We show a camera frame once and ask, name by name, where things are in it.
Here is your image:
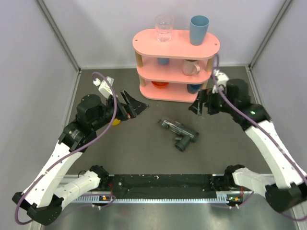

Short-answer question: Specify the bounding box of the dark blue cup bottom shelf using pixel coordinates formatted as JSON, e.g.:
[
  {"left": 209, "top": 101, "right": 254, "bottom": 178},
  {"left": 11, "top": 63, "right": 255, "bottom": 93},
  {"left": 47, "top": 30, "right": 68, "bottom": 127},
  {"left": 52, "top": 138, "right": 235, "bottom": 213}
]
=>
[{"left": 187, "top": 84, "right": 201, "bottom": 94}]

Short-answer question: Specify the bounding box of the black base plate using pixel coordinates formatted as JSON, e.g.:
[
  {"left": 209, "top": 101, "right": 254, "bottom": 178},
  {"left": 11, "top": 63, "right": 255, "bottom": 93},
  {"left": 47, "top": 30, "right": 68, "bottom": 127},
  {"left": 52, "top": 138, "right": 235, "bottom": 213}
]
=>
[{"left": 109, "top": 174, "right": 236, "bottom": 199}]

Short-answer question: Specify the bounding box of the yellow cup on table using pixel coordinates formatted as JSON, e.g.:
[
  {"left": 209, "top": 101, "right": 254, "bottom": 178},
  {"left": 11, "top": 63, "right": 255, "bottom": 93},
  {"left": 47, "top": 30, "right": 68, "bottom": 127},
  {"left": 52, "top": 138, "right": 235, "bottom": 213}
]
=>
[{"left": 112, "top": 118, "right": 121, "bottom": 126}]

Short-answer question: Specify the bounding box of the pink three-tier shelf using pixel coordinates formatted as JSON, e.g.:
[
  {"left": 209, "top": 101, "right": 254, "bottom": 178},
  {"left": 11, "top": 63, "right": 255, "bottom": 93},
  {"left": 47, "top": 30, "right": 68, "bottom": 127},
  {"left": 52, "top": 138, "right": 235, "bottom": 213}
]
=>
[{"left": 132, "top": 29, "right": 220, "bottom": 103}]

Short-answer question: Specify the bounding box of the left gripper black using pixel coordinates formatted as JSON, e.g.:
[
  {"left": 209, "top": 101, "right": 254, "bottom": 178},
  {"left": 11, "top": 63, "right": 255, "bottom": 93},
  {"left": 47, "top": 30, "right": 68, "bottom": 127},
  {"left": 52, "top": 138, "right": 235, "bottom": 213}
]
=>
[{"left": 92, "top": 89, "right": 149, "bottom": 130}]

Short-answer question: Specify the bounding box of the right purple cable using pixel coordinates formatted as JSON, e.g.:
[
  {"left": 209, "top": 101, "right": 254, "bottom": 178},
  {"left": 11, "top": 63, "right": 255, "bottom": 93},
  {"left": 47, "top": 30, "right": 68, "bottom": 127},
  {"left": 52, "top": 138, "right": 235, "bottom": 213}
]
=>
[{"left": 210, "top": 54, "right": 307, "bottom": 221}]

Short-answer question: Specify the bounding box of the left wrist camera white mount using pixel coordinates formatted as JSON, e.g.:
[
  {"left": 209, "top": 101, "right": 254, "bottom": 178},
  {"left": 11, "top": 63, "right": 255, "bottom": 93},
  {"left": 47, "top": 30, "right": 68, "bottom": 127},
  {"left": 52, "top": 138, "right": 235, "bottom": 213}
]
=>
[{"left": 93, "top": 78, "right": 112, "bottom": 99}]

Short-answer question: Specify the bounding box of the clear drinking glass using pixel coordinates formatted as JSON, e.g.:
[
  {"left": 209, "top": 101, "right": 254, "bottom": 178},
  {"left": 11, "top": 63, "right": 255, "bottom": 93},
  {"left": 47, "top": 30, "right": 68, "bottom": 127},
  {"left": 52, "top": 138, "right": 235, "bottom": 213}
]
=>
[{"left": 155, "top": 14, "right": 174, "bottom": 42}]

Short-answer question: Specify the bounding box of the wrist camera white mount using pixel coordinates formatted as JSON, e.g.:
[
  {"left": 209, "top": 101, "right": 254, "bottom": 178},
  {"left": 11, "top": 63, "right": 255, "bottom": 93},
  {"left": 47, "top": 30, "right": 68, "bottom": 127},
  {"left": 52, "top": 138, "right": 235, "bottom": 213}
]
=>
[
  {"left": 93, "top": 78, "right": 112, "bottom": 99},
  {"left": 212, "top": 69, "right": 229, "bottom": 93}
]

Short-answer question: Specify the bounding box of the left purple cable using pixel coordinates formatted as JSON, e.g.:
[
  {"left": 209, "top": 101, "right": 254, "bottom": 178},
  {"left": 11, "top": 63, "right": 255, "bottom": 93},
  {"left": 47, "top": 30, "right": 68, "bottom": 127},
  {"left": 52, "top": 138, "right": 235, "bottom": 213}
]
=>
[{"left": 14, "top": 71, "right": 118, "bottom": 225}]

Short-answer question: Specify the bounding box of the purple cable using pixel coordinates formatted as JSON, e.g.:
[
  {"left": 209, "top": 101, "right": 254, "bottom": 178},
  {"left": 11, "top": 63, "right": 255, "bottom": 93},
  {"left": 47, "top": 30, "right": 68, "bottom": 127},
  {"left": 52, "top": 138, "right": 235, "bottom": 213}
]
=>
[
  {"left": 210, "top": 54, "right": 307, "bottom": 221},
  {"left": 14, "top": 71, "right": 118, "bottom": 225}
]

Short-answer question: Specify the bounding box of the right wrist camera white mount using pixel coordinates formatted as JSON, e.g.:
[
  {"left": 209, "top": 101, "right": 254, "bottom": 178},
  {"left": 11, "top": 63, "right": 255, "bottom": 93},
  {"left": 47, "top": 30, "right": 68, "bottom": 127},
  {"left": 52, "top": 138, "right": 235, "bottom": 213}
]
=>
[{"left": 212, "top": 69, "right": 229, "bottom": 93}]

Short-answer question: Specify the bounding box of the grey pvc tee fitting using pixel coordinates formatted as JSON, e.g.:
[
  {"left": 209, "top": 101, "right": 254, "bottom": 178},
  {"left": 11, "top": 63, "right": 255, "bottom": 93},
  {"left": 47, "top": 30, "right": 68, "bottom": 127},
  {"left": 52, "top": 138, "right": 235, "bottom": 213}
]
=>
[{"left": 175, "top": 125, "right": 199, "bottom": 151}]

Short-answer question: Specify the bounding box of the tall blue plastic cup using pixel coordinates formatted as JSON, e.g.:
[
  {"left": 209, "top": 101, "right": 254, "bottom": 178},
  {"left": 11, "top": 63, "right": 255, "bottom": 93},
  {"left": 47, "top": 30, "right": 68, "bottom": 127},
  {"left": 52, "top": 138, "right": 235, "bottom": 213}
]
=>
[{"left": 189, "top": 15, "right": 209, "bottom": 46}]

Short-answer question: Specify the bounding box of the orange bowl bottom shelf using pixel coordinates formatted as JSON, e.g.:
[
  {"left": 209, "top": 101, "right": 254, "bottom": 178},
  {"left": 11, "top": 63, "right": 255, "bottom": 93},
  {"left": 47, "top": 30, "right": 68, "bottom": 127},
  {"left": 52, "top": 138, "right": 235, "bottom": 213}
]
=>
[{"left": 152, "top": 81, "right": 169, "bottom": 89}]

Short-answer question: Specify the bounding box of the small blue cup middle shelf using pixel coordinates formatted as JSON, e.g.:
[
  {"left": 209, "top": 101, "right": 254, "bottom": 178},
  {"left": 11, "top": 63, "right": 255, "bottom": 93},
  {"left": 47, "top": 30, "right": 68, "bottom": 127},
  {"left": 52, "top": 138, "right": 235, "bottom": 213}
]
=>
[{"left": 157, "top": 57, "right": 169, "bottom": 65}]

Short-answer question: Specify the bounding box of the grey slotted cable duct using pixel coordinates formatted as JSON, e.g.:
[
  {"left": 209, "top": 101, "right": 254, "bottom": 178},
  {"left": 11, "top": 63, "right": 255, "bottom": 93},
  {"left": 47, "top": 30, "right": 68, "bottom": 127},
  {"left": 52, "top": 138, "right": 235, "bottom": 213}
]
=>
[{"left": 72, "top": 193, "right": 243, "bottom": 204}]

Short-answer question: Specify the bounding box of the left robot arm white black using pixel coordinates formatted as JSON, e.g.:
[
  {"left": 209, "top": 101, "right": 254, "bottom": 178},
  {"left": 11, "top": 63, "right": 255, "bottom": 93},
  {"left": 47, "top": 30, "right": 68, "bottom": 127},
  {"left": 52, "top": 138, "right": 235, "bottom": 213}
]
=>
[{"left": 12, "top": 90, "right": 149, "bottom": 226}]

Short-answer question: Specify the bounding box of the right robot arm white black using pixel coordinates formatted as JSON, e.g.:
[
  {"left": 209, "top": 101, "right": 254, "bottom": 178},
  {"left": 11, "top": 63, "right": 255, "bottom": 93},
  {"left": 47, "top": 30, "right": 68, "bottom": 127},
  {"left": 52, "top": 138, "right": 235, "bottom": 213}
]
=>
[{"left": 189, "top": 79, "right": 307, "bottom": 213}]

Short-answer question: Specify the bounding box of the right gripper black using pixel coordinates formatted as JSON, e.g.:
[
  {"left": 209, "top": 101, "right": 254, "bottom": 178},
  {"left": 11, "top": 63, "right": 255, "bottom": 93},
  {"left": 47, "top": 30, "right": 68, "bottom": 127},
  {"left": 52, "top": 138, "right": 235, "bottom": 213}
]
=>
[{"left": 189, "top": 86, "right": 236, "bottom": 115}]

